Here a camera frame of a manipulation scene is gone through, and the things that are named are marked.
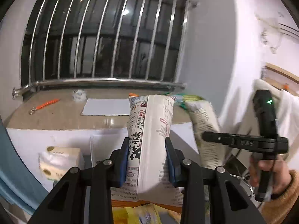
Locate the person's right hand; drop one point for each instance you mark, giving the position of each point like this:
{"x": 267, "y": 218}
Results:
{"x": 281, "y": 179}

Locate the tissue pack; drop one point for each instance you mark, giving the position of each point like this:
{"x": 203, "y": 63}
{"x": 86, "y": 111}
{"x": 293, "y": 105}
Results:
{"x": 55, "y": 162}

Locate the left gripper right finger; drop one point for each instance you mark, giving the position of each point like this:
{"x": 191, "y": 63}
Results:
{"x": 228, "y": 201}

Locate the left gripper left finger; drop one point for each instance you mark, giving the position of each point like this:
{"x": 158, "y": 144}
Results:
{"x": 66, "y": 202}

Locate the yellow flat snack packet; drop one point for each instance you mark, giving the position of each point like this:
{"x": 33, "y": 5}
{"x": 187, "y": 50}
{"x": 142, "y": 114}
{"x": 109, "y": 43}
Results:
{"x": 124, "y": 215}

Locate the yellow blue-logo snack bag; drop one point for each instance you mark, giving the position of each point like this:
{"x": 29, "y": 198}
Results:
{"x": 152, "y": 213}

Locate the orange beaded tool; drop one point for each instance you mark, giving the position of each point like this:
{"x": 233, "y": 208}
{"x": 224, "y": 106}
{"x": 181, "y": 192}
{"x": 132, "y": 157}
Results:
{"x": 39, "y": 107}

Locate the pale green snack bag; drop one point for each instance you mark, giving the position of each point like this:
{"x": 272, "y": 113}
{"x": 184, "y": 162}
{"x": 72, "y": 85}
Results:
{"x": 204, "y": 119}

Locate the green packets pile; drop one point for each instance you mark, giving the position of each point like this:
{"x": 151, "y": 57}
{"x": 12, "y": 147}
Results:
{"x": 181, "y": 98}

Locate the blue curtain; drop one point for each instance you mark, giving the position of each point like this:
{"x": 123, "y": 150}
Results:
{"x": 18, "y": 185}

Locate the white storage box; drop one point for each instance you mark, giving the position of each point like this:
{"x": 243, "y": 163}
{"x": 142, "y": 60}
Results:
{"x": 103, "y": 143}

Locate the orange sleeve forearm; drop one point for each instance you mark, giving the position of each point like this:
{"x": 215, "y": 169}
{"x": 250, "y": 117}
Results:
{"x": 283, "y": 209}

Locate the steel window guard rail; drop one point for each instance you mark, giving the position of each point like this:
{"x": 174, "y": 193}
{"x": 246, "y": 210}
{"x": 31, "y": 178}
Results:
{"x": 86, "y": 43}

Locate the white paper sheet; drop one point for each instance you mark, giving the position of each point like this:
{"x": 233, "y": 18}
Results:
{"x": 106, "y": 107}

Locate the white noodle snack bag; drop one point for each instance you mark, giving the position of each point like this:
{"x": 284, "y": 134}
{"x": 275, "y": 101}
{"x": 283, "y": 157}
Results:
{"x": 149, "y": 122}

